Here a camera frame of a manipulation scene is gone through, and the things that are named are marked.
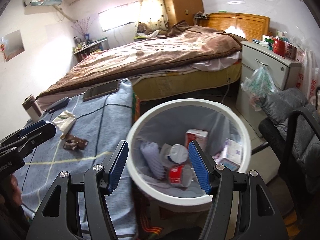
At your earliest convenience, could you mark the dried branch decoration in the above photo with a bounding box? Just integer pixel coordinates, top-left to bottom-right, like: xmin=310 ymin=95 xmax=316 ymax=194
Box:
xmin=71 ymin=16 xmax=97 ymax=37

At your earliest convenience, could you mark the teddy bear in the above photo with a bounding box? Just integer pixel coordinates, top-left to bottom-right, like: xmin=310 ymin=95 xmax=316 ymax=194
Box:
xmin=137 ymin=22 xmax=153 ymax=36

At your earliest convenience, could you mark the wooden headboard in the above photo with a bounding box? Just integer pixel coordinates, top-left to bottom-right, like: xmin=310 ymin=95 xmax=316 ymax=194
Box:
xmin=199 ymin=12 xmax=270 ymax=41

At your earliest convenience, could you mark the white yogurt tub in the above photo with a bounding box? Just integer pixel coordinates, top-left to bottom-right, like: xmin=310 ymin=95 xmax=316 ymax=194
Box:
xmin=159 ymin=144 xmax=189 ymax=168

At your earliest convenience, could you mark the brown snack wrapper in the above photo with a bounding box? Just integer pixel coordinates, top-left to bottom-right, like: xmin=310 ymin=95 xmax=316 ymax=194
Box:
xmin=63 ymin=134 xmax=88 ymax=151

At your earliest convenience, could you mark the black office chair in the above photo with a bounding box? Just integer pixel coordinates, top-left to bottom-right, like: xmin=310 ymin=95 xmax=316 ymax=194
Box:
xmin=259 ymin=107 xmax=319 ymax=226

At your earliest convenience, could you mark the brown white thermos mug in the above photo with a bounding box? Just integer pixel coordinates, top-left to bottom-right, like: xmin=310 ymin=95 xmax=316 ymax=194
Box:
xmin=22 ymin=94 xmax=43 ymax=122

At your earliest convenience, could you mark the strawberry milk carton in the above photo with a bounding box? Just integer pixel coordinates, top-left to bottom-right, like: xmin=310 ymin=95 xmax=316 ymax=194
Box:
xmin=184 ymin=129 xmax=208 ymax=152

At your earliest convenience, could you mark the wall poster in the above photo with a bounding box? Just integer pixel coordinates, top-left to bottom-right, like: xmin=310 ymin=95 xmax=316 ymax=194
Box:
xmin=1 ymin=30 xmax=24 ymax=62

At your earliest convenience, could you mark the white foam fruit net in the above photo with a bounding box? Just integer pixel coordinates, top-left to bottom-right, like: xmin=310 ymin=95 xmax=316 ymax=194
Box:
xmin=140 ymin=141 xmax=165 ymax=180

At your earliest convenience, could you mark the green printed plastic bag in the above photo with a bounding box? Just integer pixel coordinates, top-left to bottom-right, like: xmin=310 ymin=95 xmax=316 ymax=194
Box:
xmin=241 ymin=63 xmax=278 ymax=112

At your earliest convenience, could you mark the white nightstand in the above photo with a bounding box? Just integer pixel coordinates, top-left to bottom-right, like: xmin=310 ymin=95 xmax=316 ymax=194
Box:
xmin=236 ymin=41 xmax=302 ymax=137

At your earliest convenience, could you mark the brown bed blanket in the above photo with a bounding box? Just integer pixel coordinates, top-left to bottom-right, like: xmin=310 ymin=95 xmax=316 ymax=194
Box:
xmin=37 ymin=21 xmax=245 ymax=99

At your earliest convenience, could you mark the dark blue glasses case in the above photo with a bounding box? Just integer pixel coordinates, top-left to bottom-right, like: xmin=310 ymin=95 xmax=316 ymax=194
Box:
xmin=47 ymin=97 xmax=70 ymax=113

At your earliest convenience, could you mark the cluttered desk shelf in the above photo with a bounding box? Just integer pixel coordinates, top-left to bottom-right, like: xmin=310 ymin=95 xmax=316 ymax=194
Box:
xmin=73 ymin=37 xmax=110 ymax=63

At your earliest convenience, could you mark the bed mattress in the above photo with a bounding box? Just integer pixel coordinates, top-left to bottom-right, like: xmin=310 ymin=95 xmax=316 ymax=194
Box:
xmin=36 ymin=52 xmax=241 ymax=109

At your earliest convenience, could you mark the red container on nightstand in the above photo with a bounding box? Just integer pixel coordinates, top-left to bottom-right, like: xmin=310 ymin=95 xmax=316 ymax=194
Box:
xmin=273 ymin=37 xmax=286 ymax=57

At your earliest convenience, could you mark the purple drink carton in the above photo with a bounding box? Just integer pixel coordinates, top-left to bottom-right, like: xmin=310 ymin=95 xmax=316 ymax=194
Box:
xmin=213 ymin=139 xmax=242 ymax=171

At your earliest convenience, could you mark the blue plaid table cloth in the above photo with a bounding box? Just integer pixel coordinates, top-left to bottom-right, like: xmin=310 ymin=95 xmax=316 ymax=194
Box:
xmin=13 ymin=78 xmax=138 ymax=240

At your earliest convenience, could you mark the translucent bin liner bag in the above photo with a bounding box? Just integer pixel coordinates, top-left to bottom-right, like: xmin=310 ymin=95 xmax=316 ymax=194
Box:
xmin=132 ymin=104 xmax=247 ymax=198

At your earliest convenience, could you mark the left hand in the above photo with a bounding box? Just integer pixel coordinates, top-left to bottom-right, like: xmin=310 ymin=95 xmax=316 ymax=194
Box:
xmin=1 ymin=174 xmax=22 ymax=207

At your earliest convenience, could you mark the white trash bin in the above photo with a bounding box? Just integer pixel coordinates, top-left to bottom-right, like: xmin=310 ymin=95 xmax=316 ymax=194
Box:
xmin=125 ymin=97 xmax=252 ymax=212

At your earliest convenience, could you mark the patterned curtain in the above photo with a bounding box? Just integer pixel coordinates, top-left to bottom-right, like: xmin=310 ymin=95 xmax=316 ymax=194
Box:
xmin=138 ymin=0 xmax=169 ymax=30

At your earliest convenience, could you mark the clear cola bottle red label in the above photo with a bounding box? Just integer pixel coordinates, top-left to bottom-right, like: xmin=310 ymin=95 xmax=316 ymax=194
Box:
xmin=168 ymin=164 xmax=194 ymax=188

